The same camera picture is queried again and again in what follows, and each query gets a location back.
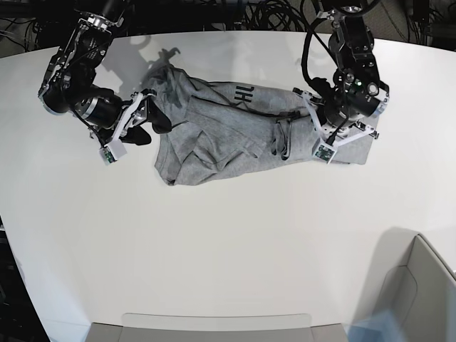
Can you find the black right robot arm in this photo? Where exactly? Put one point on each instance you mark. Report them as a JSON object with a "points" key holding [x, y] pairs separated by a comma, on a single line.
{"points": [[68, 83]]}

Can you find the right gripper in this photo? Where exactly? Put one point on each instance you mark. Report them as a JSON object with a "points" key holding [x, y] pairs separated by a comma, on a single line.
{"points": [[105, 111]]}

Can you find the grey T-shirt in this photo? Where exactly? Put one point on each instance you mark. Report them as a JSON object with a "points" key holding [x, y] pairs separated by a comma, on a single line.
{"points": [[225, 129]]}

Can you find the grey bin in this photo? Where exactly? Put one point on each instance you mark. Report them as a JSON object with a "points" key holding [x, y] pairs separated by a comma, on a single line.
{"points": [[146, 327], [417, 300]]}

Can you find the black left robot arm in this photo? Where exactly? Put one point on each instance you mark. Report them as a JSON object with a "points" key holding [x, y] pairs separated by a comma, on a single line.
{"points": [[357, 91]]}

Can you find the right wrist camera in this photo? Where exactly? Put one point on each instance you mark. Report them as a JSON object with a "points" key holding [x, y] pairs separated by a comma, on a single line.
{"points": [[112, 152]]}

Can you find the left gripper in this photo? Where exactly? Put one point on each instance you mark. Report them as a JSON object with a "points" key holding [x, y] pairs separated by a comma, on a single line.
{"points": [[333, 126]]}

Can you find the blue translucent plastic sheet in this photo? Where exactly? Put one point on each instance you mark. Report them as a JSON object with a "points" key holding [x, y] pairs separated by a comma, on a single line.
{"points": [[374, 324]]}

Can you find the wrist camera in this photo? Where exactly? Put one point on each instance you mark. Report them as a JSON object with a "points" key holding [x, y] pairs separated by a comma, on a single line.
{"points": [[324, 152], [112, 152]]}

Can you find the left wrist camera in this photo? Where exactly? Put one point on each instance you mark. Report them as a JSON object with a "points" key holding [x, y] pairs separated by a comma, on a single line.
{"points": [[324, 152]]}

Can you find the grey bin at bottom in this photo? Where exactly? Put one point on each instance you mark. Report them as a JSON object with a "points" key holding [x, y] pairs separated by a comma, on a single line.
{"points": [[146, 327]]}

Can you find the grey bin at right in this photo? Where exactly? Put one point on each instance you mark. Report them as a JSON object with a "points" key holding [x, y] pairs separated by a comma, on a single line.
{"points": [[417, 300]]}

